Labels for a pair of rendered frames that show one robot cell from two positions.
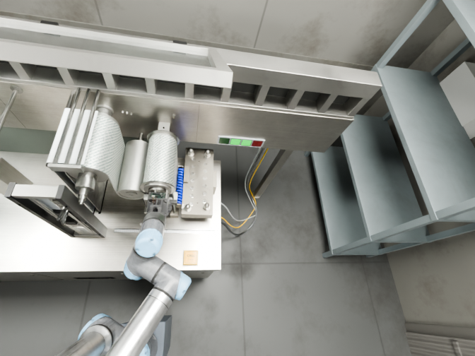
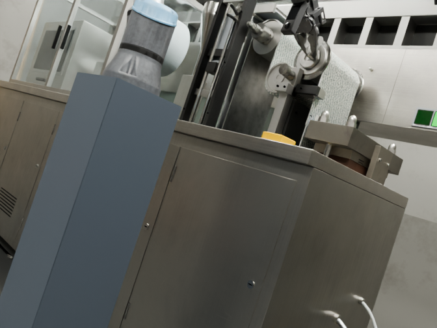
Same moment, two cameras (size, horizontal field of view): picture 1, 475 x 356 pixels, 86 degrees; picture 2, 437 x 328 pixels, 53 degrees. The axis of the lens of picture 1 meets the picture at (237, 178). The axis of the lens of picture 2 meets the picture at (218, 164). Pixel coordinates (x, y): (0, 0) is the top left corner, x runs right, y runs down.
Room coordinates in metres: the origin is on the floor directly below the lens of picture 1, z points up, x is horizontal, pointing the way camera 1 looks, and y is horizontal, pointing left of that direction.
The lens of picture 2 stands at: (-0.39, -1.04, 0.77)
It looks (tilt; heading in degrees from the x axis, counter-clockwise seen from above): 1 degrees up; 68
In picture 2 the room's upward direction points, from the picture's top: 18 degrees clockwise
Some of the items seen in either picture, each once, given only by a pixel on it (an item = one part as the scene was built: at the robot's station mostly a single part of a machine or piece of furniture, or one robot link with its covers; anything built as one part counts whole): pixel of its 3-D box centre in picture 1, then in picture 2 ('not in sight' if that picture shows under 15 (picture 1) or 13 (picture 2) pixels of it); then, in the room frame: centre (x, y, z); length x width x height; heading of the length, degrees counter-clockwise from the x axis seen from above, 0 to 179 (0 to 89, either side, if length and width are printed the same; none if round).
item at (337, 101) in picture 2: (174, 178); (331, 110); (0.50, 0.29, 1.11); 0.23 x 0.01 x 0.18; 23
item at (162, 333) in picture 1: (150, 337); (72, 258); (-0.22, 0.09, 0.45); 0.20 x 0.20 x 0.90; 23
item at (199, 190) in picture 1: (198, 181); (356, 149); (0.58, 0.19, 1.00); 0.40 x 0.16 x 0.06; 23
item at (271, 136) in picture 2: (190, 257); (278, 140); (0.21, 0.06, 0.91); 0.07 x 0.07 x 0.02; 23
